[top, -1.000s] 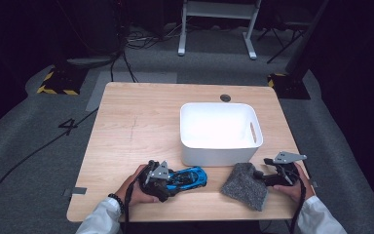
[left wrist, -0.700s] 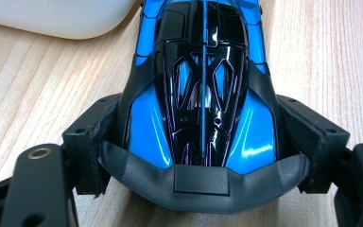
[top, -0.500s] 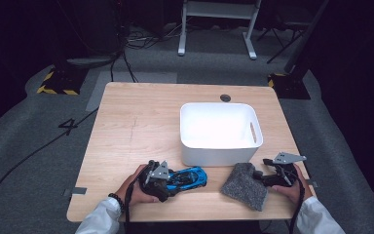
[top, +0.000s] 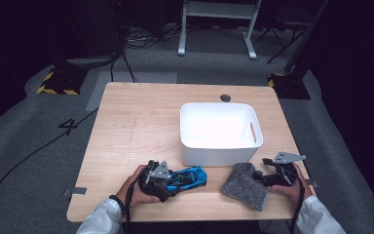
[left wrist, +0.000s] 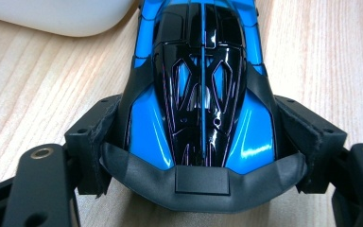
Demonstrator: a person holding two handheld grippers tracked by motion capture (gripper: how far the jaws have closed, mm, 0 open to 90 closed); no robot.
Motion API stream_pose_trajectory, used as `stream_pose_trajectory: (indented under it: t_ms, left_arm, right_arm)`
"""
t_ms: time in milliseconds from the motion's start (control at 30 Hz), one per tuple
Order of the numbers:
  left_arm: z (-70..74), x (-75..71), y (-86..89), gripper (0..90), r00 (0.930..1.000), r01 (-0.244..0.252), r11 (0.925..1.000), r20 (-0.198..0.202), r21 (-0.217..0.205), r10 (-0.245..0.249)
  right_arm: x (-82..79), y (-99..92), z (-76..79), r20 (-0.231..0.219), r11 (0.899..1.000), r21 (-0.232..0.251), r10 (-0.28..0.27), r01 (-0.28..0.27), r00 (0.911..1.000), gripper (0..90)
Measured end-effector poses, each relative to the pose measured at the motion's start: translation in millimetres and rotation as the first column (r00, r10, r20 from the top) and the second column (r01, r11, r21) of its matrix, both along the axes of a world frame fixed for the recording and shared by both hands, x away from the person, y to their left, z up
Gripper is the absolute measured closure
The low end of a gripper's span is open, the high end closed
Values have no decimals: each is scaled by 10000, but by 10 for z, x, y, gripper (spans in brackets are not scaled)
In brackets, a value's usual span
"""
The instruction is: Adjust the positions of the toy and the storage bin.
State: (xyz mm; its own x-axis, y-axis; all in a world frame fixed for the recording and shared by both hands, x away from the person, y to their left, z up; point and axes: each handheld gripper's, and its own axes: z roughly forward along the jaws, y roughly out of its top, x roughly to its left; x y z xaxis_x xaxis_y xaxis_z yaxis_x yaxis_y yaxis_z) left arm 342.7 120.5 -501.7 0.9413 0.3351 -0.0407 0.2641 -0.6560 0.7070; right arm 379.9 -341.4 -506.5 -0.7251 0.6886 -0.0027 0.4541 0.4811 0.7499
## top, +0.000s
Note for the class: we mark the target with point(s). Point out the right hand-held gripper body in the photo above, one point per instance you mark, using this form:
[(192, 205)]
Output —
[(284, 174)]

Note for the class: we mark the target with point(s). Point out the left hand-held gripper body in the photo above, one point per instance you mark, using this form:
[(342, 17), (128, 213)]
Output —
[(154, 182)]

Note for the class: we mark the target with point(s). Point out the grey fuzzy cloth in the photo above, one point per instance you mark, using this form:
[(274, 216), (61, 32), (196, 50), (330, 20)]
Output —
[(245, 188)]

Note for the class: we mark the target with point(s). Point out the blue toy car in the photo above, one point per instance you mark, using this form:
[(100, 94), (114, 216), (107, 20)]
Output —
[(191, 177)]

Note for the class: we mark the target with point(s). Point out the white plastic bin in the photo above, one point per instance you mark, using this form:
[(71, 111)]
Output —
[(219, 126)]

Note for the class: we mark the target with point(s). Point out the person's right hand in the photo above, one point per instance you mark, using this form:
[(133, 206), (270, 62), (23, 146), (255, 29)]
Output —
[(292, 191)]

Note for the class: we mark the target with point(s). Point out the person's left hand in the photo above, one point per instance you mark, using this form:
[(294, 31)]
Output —
[(133, 191)]

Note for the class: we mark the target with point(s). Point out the grey tape strip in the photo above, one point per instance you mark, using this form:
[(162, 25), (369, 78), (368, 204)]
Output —
[(313, 183), (78, 191)]

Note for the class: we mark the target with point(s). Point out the black table grommet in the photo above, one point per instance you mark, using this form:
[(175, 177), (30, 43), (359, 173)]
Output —
[(225, 97)]

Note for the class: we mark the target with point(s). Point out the black yellow striped stand base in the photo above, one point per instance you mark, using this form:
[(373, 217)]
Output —
[(63, 83), (289, 86)]

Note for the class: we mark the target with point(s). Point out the black folding stand legs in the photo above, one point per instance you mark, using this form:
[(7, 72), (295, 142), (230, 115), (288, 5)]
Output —
[(285, 35)]

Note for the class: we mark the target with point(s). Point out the grey round stand foot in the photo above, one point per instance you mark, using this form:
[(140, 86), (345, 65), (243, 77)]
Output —
[(91, 61)]

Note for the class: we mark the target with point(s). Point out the dark slanted post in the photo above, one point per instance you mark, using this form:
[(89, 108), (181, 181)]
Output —
[(305, 35)]

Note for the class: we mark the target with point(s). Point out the white metal stand frame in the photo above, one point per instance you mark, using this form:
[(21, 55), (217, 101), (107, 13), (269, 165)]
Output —
[(219, 11)]

